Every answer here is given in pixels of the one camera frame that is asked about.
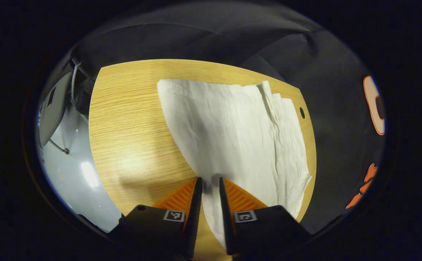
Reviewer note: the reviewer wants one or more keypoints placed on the grey panel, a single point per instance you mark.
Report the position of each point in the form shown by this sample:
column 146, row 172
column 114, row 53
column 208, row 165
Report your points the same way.
column 55, row 108

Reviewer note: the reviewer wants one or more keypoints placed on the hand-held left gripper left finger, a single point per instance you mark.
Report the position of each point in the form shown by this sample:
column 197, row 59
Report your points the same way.
column 195, row 214

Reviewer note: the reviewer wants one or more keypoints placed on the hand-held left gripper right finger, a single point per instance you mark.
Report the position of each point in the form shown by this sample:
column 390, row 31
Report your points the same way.
column 225, row 214

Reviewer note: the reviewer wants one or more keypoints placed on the white jeans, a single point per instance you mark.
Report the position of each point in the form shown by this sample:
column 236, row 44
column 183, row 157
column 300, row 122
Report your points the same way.
column 232, row 127

